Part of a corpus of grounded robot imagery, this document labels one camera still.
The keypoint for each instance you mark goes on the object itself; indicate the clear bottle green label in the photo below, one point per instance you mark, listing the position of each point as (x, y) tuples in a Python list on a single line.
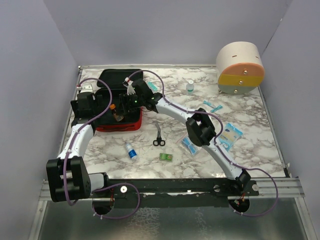
[(190, 87)]

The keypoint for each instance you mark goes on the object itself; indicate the black handled scissors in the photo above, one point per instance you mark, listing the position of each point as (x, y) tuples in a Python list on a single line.
[(158, 141)]

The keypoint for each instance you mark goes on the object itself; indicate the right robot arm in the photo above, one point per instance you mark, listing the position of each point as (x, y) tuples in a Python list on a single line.
[(199, 126)]

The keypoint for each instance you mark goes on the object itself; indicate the blue yellow plaster pack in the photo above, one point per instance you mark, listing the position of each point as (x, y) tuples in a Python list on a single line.
[(229, 136)]

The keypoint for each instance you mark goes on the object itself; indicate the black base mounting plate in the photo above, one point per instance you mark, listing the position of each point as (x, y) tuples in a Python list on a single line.
[(127, 193)]

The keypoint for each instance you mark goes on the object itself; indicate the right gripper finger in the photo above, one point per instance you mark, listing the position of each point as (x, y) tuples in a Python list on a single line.
[(123, 101), (132, 104)]

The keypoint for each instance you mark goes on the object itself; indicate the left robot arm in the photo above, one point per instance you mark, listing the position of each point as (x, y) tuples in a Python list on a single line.
[(67, 175)]

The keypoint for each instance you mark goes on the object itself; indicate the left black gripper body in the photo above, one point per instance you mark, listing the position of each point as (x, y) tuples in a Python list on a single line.
[(75, 107)]

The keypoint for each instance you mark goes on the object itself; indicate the round pastel drawer cabinet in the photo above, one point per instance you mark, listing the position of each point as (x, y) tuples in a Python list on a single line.
[(240, 69)]

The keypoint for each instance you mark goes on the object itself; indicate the small teal clear pouch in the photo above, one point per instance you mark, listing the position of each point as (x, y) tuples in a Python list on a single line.
[(152, 86)]

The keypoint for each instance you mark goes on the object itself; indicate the brown bottle orange cap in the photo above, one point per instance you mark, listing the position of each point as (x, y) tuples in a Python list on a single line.
[(116, 116)]

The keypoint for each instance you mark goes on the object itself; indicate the white bottle blue label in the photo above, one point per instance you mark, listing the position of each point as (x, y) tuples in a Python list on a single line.
[(131, 152)]

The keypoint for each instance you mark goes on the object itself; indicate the blue packets clear bag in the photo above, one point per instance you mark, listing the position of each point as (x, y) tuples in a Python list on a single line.
[(191, 147)]

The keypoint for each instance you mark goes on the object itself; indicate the small green box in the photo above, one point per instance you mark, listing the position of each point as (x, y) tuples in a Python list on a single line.
[(166, 157)]

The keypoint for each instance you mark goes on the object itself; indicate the teal wrapped swab pieces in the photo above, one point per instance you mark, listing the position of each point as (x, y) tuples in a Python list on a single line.
[(214, 108)]

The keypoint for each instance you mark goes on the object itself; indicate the aluminium frame rail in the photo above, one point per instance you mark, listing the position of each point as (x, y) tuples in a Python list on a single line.
[(286, 188)]

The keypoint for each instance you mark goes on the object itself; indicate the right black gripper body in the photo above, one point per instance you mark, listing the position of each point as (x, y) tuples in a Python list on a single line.
[(140, 101)]

